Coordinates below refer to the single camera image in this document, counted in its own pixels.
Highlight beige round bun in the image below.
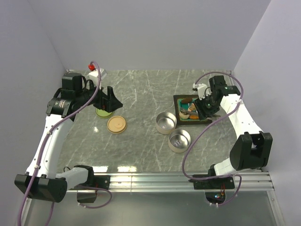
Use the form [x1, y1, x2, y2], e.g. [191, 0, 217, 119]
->
[179, 111, 190, 120]

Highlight brown fried cutlet piece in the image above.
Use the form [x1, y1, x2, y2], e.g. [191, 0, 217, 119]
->
[189, 115, 199, 120]

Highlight black teal square tray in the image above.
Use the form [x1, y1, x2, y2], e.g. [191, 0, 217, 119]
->
[173, 95, 212, 125]

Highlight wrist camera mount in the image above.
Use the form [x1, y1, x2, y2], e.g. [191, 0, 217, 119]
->
[87, 64, 107, 86]
[192, 83, 208, 100]

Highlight green round lid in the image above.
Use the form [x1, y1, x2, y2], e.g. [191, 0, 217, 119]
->
[95, 108, 114, 119]

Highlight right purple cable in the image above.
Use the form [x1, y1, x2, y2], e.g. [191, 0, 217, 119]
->
[182, 71, 244, 207]

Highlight metal tongs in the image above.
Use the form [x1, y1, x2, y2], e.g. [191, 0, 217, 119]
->
[180, 108, 220, 118]

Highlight orange salmon piece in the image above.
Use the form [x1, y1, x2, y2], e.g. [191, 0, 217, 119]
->
[188, 103, 196, 112]

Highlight tan round lid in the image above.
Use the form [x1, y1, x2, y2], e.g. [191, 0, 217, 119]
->
[107, 116, 127, 134]

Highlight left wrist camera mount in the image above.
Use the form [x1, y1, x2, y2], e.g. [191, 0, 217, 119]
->
[87, 64, 107, 86]

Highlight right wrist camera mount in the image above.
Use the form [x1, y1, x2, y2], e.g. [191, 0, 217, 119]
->
[192, 83, 208, 100]

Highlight steel lunch tin near tray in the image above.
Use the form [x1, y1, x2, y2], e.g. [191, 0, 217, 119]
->
[156, 112, 177, 135]

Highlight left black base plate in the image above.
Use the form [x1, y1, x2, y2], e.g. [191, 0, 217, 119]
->
[90, 175, 111, 190]

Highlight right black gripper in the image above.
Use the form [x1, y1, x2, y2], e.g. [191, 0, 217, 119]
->
[193, 93, 220, 121]

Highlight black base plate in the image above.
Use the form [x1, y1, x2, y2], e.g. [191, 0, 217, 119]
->
[90, 175, 111, 190]
[189, 177, 235, 190]

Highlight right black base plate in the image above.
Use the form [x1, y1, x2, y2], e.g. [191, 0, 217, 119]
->
[189, 177, 235, 190]

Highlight steel lunch tin front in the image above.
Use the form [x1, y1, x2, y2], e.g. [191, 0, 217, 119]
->
[168, 129, 191, 153]

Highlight dark brown sausage piece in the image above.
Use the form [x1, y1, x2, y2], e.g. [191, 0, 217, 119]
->
[181, 98, 193, 104]

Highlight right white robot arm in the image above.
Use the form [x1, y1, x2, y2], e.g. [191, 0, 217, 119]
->
[193, 73, 273, 188]

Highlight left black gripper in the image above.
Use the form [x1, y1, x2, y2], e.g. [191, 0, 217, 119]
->
[76, 79, 123, 113]

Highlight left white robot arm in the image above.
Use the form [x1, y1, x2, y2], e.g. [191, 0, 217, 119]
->
[15, 69, 123, 202]

